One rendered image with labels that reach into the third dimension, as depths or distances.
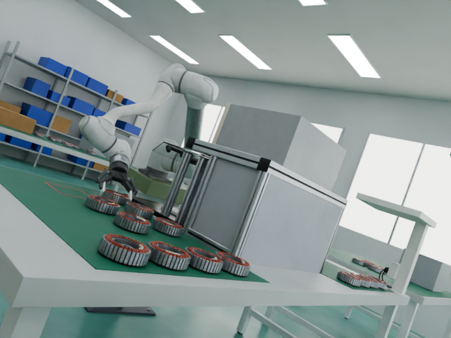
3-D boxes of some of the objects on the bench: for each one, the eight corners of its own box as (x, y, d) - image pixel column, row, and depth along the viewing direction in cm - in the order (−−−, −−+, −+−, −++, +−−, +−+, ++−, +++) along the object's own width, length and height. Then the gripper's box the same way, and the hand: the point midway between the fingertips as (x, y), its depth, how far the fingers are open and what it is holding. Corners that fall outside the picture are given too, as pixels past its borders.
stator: (99, 194, 161) (103, 186, 161) (125, 202, 166) (127, 194, 166) (103, 200, 151) (106, 191, 151) (129, 208, 156) (132, 199, 156)
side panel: (271, 250, 194) (293, 191, 195) (274, 251, 196) (296, 192, 197) (318, 273, 175) (342, 208, 176) (321, 273, 177) (344, 209, 178)
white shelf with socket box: (329, 267, 214) (357, 192, 216) (354, 271, 241) (378, 204, 243) (391, 296, 190) (421, 211, 192) (411, 297, 218) (437, 222, 219)
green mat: (209, 218, 230) (209, 218, 230) (264, 233, 275) (264, 233, 275) (352, 289, 166) (353, 288, 166) (394, 292, 211) (394, 292, 211)
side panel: (181, 232, 146) (211, 154, 147) (186, 233, 148) (215, 157, 149) (232, 261, 127) (266, 172, 128) (237, 262, 129) (270, 174, 130)
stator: (119, 207, 147) (122, 198, 147) (143, 214, 154) (147, 205, 154) (129, 216, 139) (133, 206, 139) (156, 222, 145) (159, 213, 146)
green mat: (-27, 159, 135) (-27, 158, 135) (116, 195, 180) (116, 194, 180) (95, 269, 71) (95, 268, 71) (269, 282, 116) (270, 282, 116)
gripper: (139, 182, 182) (138, 212, 164) (90, 165, 172) (84, 196, 154) (145, 170, 179) (145, 200, 161) (96, 153, 169) (91, 183, 151)
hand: (116, 196), depth 159 cm, fingers closed on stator, 11 cm apart
